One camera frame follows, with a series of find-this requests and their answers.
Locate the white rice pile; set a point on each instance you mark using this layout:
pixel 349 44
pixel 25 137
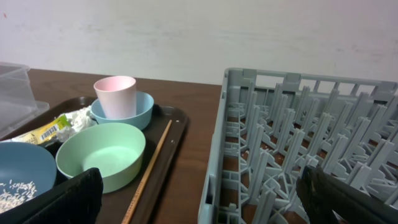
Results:
pixel 13 194

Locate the light blue small bowl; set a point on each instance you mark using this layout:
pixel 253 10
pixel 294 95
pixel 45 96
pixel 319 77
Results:
pixel 144 106

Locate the brown serving tray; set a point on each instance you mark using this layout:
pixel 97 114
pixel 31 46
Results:
pixel 114 205

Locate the clear plastic bin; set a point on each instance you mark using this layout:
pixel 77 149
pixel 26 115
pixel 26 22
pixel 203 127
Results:
pixel 18 104

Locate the grey dishwasher rack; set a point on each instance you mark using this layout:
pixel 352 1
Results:
pixel 271 125

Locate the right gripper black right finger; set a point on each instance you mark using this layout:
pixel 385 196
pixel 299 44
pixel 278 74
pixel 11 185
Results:
pixel 323 197

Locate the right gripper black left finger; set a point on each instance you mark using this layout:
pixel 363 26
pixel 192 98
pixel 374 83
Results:
pixel 77 200

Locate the mint green bowl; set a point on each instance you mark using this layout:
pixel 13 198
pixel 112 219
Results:
pixel 116 149

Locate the yellow green snack wrapper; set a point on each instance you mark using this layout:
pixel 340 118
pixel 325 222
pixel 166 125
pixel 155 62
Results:
pixel 44 133

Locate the pink plastic cup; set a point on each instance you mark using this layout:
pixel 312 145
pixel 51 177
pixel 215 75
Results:
pixel 117 96

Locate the wooden chopstick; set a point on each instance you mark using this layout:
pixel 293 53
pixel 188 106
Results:
pixel 135 200

